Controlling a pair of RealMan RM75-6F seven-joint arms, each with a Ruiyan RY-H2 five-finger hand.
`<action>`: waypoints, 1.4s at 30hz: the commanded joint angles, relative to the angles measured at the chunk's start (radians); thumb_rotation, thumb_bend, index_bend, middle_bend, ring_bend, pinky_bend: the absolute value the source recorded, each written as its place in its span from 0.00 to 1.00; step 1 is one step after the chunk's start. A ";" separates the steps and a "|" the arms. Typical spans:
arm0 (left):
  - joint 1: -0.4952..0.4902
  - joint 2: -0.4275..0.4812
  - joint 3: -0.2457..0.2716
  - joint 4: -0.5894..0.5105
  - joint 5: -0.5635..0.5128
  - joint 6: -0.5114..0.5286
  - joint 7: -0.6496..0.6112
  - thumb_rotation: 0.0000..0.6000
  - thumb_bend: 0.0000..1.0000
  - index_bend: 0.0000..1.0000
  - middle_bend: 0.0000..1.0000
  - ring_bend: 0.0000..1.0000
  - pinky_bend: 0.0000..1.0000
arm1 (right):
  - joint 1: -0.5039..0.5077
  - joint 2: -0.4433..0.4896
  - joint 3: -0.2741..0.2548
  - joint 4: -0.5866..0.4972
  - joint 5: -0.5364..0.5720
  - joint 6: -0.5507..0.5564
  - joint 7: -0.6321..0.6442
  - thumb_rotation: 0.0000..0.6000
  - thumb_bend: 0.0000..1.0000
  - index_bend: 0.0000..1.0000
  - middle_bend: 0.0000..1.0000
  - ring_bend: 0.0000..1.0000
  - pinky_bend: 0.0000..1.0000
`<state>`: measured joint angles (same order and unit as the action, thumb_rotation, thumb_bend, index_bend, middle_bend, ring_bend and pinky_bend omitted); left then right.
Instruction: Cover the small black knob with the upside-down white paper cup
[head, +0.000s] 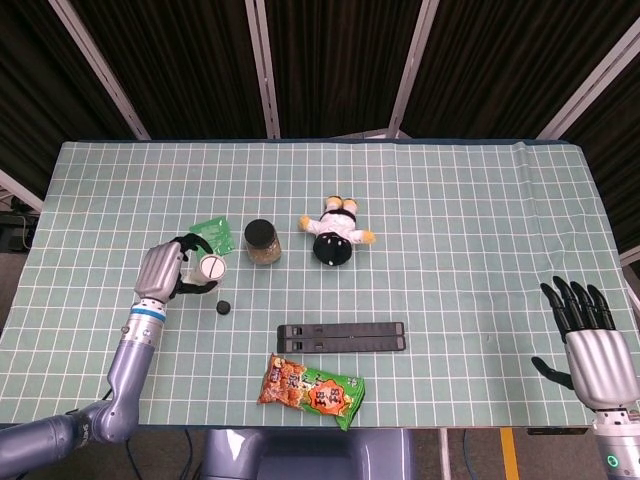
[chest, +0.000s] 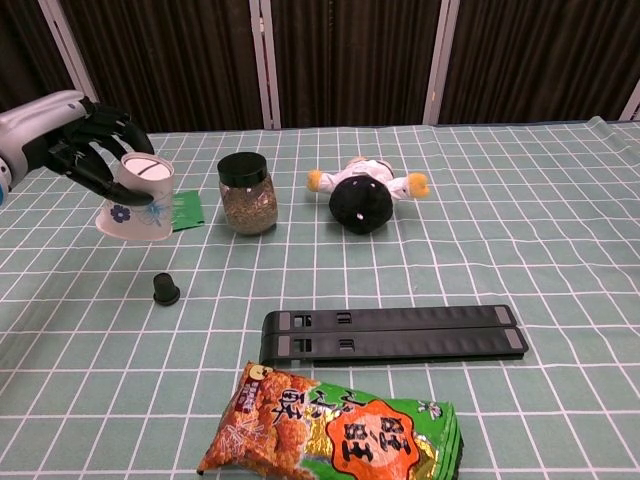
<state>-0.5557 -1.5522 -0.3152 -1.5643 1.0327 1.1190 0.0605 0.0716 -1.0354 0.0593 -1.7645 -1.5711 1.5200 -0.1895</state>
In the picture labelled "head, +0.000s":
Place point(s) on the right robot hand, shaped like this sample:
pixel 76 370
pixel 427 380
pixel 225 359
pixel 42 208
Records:
pixel 597 370

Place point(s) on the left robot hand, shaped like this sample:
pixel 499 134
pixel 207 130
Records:
pixel 159 272

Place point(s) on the white paper cup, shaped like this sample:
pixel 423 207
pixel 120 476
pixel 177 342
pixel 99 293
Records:
pixel 209 270

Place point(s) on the glass jar with black lid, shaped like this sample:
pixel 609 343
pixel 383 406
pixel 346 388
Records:
pixel 261 245

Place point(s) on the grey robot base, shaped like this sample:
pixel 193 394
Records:
pixel 305 452

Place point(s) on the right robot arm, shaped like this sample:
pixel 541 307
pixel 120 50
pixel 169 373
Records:
pixel 620 445

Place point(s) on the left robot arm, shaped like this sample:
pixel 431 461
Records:
pixel 115 380

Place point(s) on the orange green snack bag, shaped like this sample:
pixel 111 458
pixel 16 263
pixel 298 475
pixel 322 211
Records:
pixel 310 390

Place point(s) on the green foil sachet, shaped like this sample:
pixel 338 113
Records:
pixel 216 235

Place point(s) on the small black round cap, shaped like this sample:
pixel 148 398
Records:
pixel 223 307

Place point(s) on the plush doll with black hat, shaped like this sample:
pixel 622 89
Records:
pixel 336 234

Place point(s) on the green grid table mat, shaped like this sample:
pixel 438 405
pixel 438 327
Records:
pixel 400 280

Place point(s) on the white partition frame post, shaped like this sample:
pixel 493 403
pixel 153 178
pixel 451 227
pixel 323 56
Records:
pixel 100 67
pixel 412 67
pixel 17 190
pixel 262 67
pixel 587 80

